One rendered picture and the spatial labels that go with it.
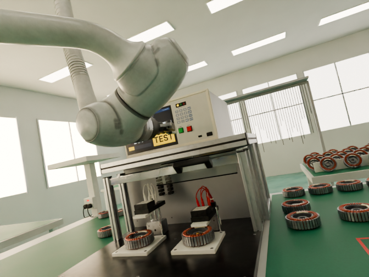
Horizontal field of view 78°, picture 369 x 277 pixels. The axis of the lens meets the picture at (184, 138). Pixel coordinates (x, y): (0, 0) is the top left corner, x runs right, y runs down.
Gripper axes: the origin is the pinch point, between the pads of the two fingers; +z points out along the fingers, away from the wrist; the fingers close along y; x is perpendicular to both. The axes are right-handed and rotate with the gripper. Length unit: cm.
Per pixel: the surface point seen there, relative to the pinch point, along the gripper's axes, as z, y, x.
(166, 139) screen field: 9.7, -7.6, -2.4
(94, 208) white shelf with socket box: 60, -104, -36
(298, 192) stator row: 54, 39, -41
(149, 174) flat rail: 6.2, -16.8, -15.3
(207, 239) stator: -6.7, 8.0, -38.5
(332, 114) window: 637, 182, 19
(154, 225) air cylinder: 8.8, -20.7, -37.1
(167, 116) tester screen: 9.7, -5.0, 7.3
